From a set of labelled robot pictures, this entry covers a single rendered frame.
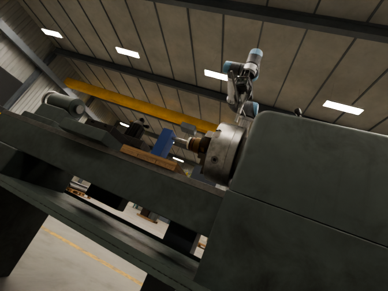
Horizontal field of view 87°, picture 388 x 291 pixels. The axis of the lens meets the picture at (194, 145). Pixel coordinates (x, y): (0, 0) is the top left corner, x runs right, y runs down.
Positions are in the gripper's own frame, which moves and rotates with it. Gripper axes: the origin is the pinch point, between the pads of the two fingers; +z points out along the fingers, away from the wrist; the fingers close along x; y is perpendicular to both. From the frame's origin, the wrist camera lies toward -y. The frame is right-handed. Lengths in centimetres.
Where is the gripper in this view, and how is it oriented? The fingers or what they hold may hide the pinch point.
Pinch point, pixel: (238, 106)
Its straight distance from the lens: 114.8
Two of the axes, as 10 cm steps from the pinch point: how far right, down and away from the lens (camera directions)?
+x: 8.2, 1.9, -5.4
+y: -4.3, -4.1, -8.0
